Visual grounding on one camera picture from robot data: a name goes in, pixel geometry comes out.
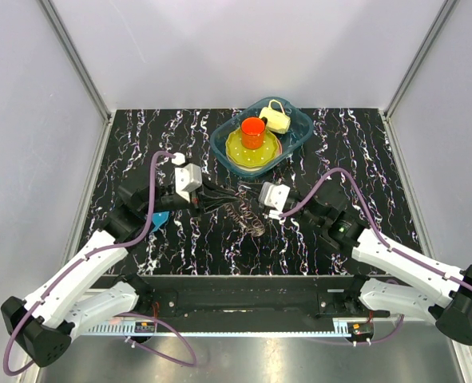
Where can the blue dotted plate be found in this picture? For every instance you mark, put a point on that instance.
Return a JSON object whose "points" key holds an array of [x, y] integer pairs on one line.
{"points": [[159, 220]]}

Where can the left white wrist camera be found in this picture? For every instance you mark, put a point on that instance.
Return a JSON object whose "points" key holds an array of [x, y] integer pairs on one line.
{"points": [[188, 176]]}

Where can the yellow dotted plate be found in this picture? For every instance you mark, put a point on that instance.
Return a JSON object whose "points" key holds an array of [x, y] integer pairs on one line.
{"points": [[252, 158]]}

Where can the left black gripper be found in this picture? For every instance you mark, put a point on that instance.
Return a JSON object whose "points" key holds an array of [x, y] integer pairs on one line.
{"points": [[214, 197]]}

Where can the orange cup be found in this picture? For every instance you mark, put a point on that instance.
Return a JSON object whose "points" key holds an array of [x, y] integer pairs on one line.
{"points": [[252, 133]]}

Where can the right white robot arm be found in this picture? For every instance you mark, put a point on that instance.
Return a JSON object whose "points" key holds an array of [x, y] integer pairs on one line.
{"points": [[430, 290]]}

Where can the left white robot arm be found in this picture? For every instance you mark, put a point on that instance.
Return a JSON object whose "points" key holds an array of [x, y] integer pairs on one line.
{"points": [[47, 321]]}

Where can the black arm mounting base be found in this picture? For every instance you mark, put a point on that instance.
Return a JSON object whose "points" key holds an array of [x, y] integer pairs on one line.
{"points": [[171, 296]]}

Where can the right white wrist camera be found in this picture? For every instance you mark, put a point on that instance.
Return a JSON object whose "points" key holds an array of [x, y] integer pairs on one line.
{"points": [[274, 196]]}

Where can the cream yellow mug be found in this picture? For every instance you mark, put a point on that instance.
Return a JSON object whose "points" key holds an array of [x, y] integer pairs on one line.
{"points": [[275, 117]]}

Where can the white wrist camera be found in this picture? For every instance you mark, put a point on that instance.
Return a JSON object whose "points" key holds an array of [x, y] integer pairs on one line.
{"points": [[274, 196], [188, 176]]}

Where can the teal transparent plastic bin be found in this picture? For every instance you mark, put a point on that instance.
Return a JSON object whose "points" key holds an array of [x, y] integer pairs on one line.
{"points": [[300, 131]]}

